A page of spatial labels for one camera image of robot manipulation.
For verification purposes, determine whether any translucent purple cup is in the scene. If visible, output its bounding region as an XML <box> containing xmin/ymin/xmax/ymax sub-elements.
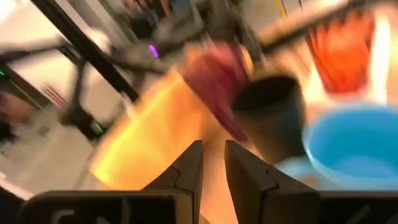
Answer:
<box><xmin>179</xmin><ymin>40</ymin><xmax>254</xmax><ymax>142</ymax></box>

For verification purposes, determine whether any blue mug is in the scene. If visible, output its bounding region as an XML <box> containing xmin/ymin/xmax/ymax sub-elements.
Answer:
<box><xmin>301</xmin><ymin>105</ymin><xmax>398</xmax><ymax>191</ymax></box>

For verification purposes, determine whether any tall black cup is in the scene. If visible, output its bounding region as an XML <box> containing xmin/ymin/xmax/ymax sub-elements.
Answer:
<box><xmin>231</xmin><ymin>75</ymin><xmax>308</xmax><ymax>165</ymax></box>

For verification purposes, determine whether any black table frame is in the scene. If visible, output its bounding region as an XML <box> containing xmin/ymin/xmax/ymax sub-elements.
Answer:
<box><xmin>0</xmin><ymin>0</ymin><xmax>141</xmax><ymax>144</ymax></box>

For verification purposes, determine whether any translucent orange ribbed cup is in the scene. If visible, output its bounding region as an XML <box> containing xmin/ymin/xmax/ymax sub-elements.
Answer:
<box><xmin>305</xmin><ymin>11</ymin><xmax>376</xmax><ymax>96</ymax></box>

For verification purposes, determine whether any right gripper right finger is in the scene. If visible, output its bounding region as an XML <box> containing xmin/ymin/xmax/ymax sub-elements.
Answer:
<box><xmin>223</xmin><ymin>139</ymin><xmax>322</xmax><ymax>224</ymax></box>

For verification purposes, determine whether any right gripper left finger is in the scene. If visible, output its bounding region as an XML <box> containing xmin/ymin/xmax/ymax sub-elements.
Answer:
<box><xmin>142</xmin><ymin>139</ymin><xmax>205</xmax><ymax>224</ymax></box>

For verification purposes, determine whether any yellow waffle cloth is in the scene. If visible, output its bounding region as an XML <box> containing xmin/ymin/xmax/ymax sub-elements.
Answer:
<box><xmin>89</xmin><ymin>70</ymin><xmax>237</xmax><ymax>191</ymax></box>

